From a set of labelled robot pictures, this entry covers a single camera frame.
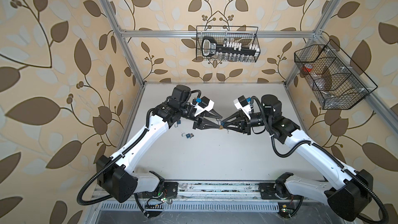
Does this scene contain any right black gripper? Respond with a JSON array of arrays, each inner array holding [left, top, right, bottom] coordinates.
[[222, 111, 271, 136]]

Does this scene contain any blue padlock with keys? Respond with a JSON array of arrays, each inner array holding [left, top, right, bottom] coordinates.
[[181, 133, 194, 139]]

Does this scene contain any blue padlock shackle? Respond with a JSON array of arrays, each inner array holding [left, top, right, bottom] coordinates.
[[217, 119, 224, 130]]

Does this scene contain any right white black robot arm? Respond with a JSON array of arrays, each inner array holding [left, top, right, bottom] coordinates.
[[222, 94, 389, 224]]

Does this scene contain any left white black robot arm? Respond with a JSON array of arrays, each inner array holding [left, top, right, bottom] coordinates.
[[77, 85, 221, 206]]

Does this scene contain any black socket tool set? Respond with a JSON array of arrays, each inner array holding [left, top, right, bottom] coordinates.
[[200, 36, 260, 57]]

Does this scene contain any red item in basket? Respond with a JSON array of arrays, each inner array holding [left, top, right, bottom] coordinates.
[[302, 63, 314, 75]]

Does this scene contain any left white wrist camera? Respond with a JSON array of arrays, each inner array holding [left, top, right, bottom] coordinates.
[[194, 96, 214, 117]]

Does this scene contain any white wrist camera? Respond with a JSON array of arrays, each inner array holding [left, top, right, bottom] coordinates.
[[194, 96, 214, 117], [233, 95, 252, 119]]

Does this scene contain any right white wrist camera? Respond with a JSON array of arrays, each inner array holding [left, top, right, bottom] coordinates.
[[233, 95, 252, 119]]

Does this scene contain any back black wire basket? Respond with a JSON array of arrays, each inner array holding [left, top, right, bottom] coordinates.
[[195, 25, 261, 63]]

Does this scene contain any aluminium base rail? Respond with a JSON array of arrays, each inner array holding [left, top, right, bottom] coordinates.
[[90, 179, 343, 214]]

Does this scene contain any side black wire basket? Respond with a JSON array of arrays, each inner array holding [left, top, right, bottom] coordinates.
[[294, 39, 378, 110]]

